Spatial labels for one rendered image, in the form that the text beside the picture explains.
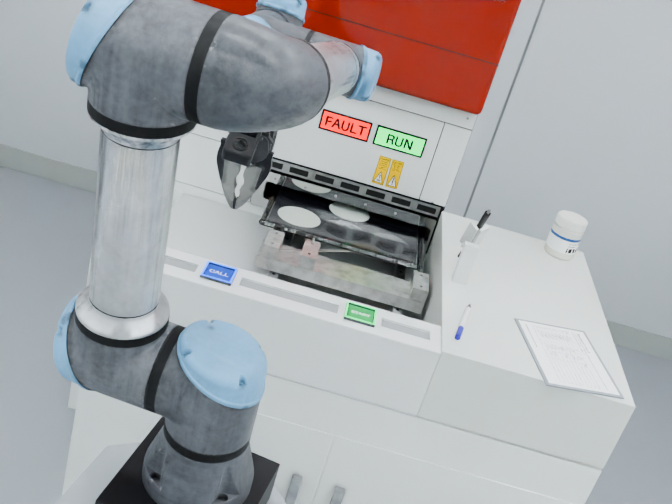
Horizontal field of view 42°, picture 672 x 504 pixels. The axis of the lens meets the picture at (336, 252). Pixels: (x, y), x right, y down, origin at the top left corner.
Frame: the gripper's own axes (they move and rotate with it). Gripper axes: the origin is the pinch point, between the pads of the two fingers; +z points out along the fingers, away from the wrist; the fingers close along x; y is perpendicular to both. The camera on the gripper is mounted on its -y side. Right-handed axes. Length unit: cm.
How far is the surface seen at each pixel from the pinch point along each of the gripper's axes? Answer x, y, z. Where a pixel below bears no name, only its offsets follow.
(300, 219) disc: -10, 46, 20
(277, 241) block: -6.9, 30.2, 19.7
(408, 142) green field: -29, 58, 0
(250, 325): -8.1, -3.9, 19.9
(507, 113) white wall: -72, 207, 25
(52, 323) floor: 63, 106, 110
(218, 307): -1.9, -3.9, 18.2
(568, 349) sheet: -65, 9, 14
